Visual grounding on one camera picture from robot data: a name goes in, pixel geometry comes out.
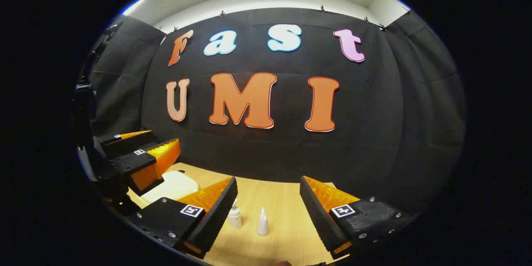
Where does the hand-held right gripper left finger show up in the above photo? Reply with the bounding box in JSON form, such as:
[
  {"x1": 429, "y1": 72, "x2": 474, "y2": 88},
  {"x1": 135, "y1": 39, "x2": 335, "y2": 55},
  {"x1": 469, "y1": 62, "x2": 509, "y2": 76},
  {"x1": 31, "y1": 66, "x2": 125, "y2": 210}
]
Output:
[{"x1": 129, "y1": 176, "x2": 239, "y2": 259}]

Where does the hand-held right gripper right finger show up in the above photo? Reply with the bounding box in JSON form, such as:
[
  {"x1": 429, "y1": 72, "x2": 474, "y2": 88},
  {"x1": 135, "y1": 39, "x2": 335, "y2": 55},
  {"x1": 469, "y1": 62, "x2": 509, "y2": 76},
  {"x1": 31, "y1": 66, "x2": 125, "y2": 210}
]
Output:
[{"x1": 299, "y1": 175, "x2": 418, "y2": 260}]

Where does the white pump bottle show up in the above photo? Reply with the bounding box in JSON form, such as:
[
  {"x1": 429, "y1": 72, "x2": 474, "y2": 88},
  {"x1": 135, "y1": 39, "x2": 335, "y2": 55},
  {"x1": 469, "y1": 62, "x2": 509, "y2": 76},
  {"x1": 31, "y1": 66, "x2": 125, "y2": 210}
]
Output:
[{"x1": 227, "y1": 199, "x2": 243, "y2": 230}]

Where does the white squeeze tube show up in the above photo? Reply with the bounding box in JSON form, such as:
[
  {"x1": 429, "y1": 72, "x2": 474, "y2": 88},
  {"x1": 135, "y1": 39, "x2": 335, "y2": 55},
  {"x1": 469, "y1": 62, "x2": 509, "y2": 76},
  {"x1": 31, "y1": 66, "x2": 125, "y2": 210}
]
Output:
[{"x1": 256, "y1": 207, "x2": 270, "y2": 236}]

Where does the pale yellow small suitcase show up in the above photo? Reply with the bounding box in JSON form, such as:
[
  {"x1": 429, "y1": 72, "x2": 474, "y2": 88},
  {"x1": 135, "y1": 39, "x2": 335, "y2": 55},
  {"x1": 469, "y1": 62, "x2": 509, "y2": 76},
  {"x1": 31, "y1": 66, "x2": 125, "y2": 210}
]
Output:
[{"x1": 139, "y1": 170, "x2": 201, "y2": 207}]

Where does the black backdrop cloth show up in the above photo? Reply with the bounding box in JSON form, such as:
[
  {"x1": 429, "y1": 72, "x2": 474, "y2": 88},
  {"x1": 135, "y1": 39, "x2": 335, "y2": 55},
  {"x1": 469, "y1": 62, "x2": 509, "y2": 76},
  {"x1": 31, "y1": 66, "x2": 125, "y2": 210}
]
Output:
[{"x1": 89, "y1": 7, "x2": 466, "y2": 217}]

